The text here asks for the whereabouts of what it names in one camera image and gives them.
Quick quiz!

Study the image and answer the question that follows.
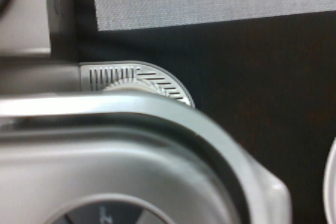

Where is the grey pod coffee machine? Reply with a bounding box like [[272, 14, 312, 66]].
[[0, 0, 291, 224]]

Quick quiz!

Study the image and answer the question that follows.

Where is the white ceramic mug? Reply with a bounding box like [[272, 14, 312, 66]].
[[104, 83, 156, 93]]

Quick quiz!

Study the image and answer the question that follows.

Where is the black table cloth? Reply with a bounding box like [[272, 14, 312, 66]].
[[75, 7, 336, 224]]

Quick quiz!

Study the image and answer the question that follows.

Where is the grey woven placemat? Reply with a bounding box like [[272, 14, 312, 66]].
[[95, 0, 336, 31]]

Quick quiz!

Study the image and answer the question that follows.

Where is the white two-tier round shelf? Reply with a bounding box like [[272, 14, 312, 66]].
[[323, 139, 336, 224]]

